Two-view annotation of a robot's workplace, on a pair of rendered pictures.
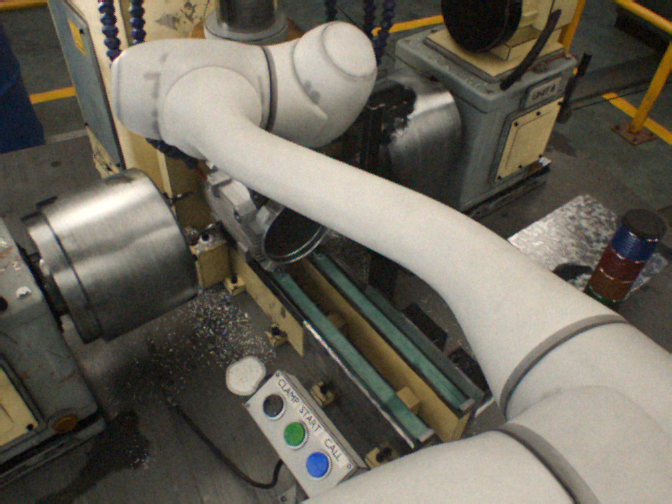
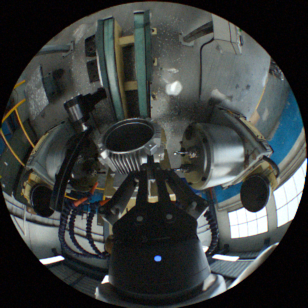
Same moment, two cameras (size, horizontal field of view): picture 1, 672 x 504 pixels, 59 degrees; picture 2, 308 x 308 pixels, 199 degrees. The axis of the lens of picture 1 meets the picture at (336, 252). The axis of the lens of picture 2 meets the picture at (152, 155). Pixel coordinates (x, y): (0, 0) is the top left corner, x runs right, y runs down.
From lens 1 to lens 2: 0.85 m
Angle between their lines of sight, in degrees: 31
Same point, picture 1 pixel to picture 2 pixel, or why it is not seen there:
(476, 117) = (40, 160)
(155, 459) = (213, 86)
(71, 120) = not seen: hidden behind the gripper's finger
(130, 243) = (231, 162)
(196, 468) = (207, 74)
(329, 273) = (119, 105)
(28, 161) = not seen: hidden behind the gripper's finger
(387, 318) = (106, 66)
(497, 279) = not seen: outside the picture
